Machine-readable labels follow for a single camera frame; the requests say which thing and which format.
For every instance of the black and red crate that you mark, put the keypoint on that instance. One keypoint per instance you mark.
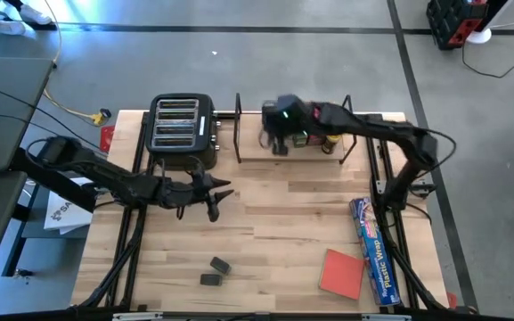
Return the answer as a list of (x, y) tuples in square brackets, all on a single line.
[(448, 22)]

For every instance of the black block bottom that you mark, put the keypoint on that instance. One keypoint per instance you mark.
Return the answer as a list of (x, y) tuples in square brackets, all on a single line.
[(210, 280)]

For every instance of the wooden shelf with black frame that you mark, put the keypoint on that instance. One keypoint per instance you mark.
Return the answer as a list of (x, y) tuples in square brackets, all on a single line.
[(256, 142)]

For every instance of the red smoked paprika tin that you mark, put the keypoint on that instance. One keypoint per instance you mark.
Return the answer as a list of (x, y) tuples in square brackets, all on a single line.
[(318, 140)]

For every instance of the orange-red square flat pad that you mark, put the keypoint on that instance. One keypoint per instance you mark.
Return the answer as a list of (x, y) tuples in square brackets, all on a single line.
[(342, 274)]

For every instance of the black frame bracket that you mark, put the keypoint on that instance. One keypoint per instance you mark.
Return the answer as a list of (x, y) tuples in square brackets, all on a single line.
[(421, 187)]

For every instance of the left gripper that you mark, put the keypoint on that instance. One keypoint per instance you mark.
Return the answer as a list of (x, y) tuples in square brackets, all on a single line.
[(185, 191)]

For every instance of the black four-slot toaster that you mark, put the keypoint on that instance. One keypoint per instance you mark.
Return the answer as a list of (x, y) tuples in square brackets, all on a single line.
[(207, 107)]

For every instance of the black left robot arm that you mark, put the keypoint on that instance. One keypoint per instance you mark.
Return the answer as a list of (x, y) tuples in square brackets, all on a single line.
[(105, 174)]

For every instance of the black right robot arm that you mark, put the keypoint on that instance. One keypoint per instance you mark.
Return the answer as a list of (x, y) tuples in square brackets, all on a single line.
[(372, 125)]

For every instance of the yellow-lid onion seasoning jar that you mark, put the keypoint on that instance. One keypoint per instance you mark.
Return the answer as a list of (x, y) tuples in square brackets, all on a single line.
[(331, 145)]

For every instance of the blue plastic wrap box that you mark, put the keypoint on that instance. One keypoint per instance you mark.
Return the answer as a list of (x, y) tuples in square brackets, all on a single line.
[(374, 249)]

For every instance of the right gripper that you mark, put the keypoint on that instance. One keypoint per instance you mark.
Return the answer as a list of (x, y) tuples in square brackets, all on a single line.
[(294, 116)]

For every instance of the person's foot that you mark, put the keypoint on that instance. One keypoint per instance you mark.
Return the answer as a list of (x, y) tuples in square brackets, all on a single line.
[(9, 27), (36, 14)]

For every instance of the green black pepper tin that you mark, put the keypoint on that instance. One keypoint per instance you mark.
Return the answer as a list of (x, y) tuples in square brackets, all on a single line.
[(220, 265)]

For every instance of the white stand base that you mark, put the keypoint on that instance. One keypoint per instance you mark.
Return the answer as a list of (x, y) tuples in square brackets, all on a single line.
[(479, 35)]

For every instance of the white paper with logo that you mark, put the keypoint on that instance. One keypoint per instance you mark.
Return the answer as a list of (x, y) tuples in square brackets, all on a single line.
[(67, 214)]

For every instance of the silver metal bar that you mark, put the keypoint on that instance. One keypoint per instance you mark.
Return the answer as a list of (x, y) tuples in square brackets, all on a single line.
[(385, 317), (138, 317)]

